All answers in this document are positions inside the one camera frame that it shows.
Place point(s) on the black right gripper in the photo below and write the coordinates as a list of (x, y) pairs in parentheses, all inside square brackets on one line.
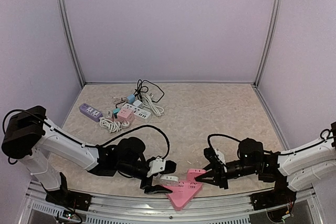
[(218, 174)]

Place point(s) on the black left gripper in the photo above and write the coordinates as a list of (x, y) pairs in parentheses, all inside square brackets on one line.
[(151, 190)]

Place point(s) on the white plug adapter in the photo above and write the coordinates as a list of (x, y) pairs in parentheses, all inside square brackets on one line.
[(169, 180)]

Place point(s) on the pink triangular power strip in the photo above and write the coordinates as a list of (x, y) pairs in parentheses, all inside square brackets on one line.
[(183, 193)]

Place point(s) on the pink cube socket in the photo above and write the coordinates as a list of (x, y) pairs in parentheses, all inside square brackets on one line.
[(125, 115)]

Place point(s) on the purple power strip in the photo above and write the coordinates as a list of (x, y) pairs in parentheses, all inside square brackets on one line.
[(90, 112)]

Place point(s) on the pink plug adapter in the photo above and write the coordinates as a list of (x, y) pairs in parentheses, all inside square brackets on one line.
[(193, 173)]

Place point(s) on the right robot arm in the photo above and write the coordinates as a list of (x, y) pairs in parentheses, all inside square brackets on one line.
[(290, 170)]

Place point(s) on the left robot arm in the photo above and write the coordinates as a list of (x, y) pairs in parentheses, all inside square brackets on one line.
[(27, 132)]

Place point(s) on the white power strip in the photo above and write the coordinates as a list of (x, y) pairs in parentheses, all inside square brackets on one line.
[(139, 114)]

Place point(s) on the teal adapter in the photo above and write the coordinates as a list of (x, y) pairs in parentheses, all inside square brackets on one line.
[(115, 112)]

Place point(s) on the light blue adapter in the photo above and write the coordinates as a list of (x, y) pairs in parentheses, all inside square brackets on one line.
[(130, 99)]

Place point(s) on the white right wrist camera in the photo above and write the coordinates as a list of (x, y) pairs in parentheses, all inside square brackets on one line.
[(214, 156)]

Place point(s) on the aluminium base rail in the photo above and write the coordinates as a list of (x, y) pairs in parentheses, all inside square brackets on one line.
[(119, 209)]

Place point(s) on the aluminium frame post right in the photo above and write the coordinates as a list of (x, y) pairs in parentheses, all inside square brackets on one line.
[(268, 42)]

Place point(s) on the aluminium frame post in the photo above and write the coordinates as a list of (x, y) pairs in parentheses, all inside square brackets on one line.
[(70, 42), (268, 42)]

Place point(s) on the aluminium frame post left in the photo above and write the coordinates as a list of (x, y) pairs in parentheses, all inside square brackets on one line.
[(70, 42)]

